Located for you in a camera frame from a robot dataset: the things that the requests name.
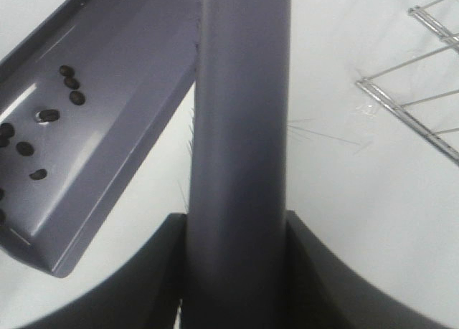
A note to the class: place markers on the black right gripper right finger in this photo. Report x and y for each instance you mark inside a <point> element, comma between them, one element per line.
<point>323,292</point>

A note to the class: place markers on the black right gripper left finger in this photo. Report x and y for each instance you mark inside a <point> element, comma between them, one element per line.
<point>145,292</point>

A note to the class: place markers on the grey brush black bristles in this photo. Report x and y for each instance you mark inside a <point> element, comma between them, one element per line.
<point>235,228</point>

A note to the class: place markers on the grey plastic dustpan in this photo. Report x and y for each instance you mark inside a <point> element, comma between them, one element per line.
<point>137,60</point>

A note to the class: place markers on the pile of coffee beans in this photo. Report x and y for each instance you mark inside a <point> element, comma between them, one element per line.
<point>41,137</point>

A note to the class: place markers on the metal wire dish rack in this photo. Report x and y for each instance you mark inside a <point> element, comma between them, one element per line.
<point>415,76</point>

